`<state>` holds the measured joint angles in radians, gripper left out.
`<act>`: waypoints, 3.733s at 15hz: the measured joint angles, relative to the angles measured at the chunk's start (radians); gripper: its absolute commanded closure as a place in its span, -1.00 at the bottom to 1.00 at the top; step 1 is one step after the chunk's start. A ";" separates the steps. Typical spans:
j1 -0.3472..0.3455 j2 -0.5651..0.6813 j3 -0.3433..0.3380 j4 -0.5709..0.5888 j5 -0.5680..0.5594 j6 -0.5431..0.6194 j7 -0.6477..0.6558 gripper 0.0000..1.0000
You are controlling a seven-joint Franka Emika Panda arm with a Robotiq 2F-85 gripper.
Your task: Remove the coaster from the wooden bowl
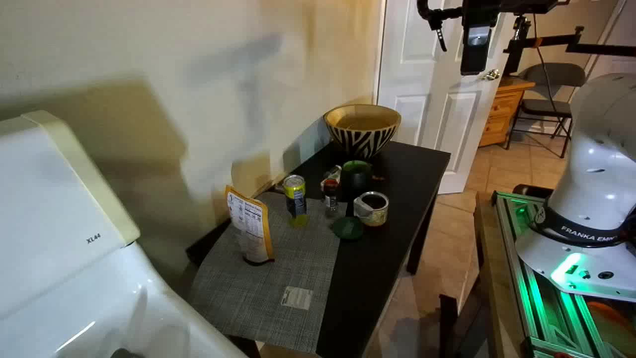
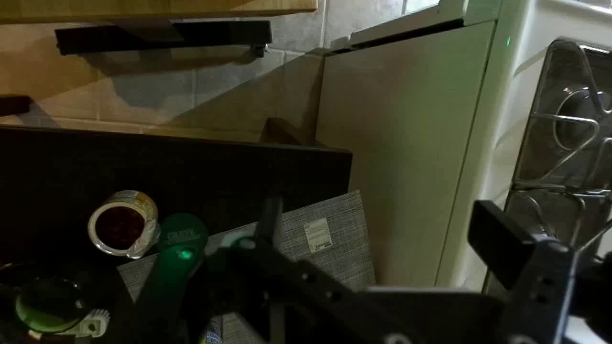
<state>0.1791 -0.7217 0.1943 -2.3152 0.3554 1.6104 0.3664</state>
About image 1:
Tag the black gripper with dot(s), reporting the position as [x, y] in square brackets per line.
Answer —
[477, 16]

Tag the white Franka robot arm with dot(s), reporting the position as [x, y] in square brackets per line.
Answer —
[596, 171]

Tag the zebra pattern wooden bowl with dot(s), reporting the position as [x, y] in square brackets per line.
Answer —
[360, 140]

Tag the wooden dresser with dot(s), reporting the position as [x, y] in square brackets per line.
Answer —
[503, 112]

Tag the white panel door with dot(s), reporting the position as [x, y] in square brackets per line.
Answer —
[449, 126]

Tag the grey folding chair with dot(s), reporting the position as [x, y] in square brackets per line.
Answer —
[552, 76]

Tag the green glass goblet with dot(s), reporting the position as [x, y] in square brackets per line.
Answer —
[356, 175]

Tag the small white green box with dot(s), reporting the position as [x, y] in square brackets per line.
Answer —
[332, 171]

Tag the small red capped bottle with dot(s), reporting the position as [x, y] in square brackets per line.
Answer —
[330, 197]

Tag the black side table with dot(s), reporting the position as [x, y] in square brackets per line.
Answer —
[383, 265]

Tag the grey woven placemat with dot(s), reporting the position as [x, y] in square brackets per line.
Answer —
[278, 265]

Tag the white gas stove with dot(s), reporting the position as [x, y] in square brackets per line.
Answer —
[51, 211]

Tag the black camera tripod boom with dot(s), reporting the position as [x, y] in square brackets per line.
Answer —
[596, 48]

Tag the aluminium rail robot table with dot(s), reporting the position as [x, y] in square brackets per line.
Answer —
[503, 279]

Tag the black stand post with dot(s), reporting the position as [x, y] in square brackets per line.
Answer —
[447, 325]

